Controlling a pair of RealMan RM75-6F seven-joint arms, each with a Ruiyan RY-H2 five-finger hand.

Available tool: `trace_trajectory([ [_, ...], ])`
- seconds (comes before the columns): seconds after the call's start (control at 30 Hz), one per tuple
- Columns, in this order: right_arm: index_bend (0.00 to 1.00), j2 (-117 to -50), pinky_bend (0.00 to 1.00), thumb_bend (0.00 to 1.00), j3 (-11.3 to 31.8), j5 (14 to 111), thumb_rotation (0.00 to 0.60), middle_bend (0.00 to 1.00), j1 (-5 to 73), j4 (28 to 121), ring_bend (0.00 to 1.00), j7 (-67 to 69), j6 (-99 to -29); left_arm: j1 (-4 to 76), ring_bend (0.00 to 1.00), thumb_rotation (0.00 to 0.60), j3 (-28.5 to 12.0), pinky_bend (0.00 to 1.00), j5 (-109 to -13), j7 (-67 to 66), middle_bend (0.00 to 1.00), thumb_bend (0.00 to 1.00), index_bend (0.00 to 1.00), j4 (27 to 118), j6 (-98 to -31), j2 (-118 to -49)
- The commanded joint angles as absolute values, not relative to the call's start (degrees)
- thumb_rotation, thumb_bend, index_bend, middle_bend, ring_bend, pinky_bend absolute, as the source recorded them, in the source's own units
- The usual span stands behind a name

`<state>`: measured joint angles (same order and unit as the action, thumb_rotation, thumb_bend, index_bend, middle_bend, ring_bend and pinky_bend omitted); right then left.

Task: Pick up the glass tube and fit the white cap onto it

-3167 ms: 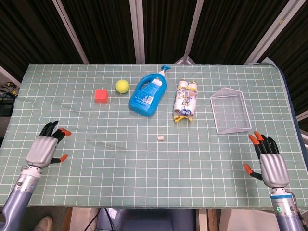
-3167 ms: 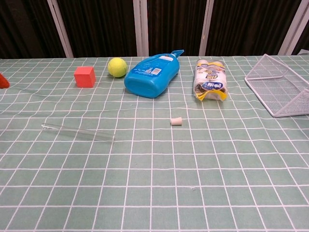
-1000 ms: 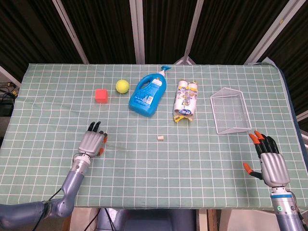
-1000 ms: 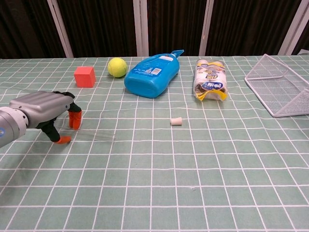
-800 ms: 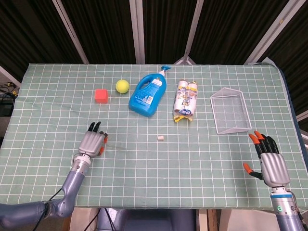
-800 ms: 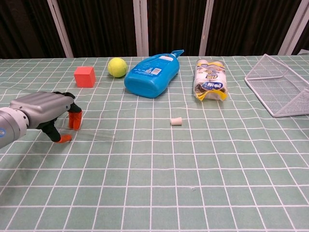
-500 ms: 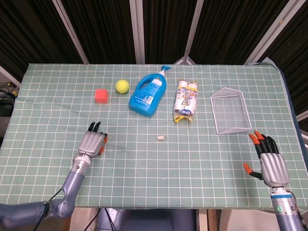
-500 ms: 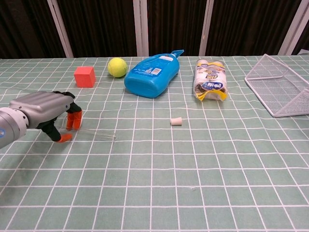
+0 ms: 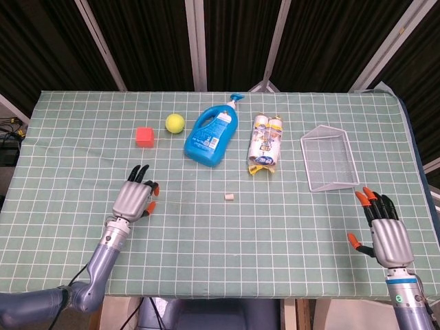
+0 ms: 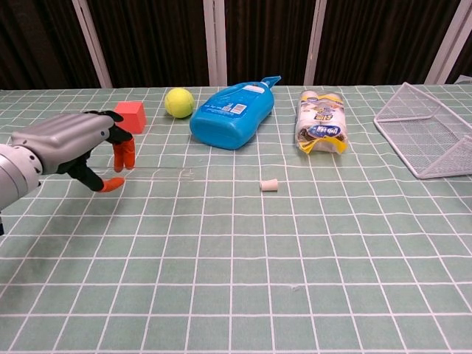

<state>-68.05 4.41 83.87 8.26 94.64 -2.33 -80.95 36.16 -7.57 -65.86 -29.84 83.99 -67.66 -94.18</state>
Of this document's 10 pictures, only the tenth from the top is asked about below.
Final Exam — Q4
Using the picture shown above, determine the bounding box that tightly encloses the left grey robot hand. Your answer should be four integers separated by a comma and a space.
10, 109, 137, 194

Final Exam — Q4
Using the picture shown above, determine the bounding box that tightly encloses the clear plastic tube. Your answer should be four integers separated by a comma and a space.
89, 166, 195, 182

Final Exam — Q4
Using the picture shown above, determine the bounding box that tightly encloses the red cube block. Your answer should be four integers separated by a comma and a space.
114, 100, 148, 135

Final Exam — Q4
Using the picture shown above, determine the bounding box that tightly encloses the yellow tennis ball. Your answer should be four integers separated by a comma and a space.
164, 86, 195, 119

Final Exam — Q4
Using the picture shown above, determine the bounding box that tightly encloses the blue detergent pump bottle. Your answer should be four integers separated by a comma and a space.
189, 75, 282, 151

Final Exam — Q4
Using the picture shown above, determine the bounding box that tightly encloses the green checked tablecloth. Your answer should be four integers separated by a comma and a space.
0, 84, 472, 354

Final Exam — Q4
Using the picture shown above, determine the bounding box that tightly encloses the clear plastic basket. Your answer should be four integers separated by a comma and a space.
372, 81, 472, 181

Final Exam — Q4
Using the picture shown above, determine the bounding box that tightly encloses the white partition frame post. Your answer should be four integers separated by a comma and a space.
303, 0, 327, 87
203, 0, 228, 88
423, 0, 472, 86
71, 0, 114, 89

